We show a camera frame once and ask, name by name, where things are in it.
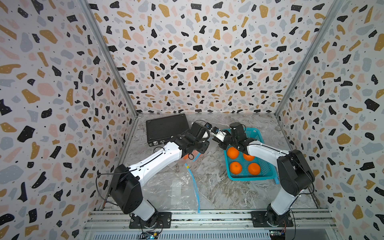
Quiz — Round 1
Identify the clear zip-top plastic bag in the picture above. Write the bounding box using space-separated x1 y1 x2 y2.
143 164 201 213

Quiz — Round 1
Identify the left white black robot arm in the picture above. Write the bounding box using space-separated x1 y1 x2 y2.
109 122 212 225

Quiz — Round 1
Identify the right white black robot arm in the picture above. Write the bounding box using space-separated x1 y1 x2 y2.
211 122 315 216

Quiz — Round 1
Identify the black ribbed metal briefcase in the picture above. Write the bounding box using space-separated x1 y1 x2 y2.
146 114 190 147

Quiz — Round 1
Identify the teal plastic mesh basket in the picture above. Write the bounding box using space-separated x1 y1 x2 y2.
224 146 279 184

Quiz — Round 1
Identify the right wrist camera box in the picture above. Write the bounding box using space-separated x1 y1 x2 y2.
211 127 227 143

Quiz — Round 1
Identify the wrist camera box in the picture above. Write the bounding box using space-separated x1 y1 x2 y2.
211 127 227 143
204 123 212 131

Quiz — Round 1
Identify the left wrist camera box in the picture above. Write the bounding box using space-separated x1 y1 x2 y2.
204 123 212 131

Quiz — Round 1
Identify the aluminium front rail frame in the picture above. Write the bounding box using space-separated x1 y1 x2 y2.
82 209 342 240

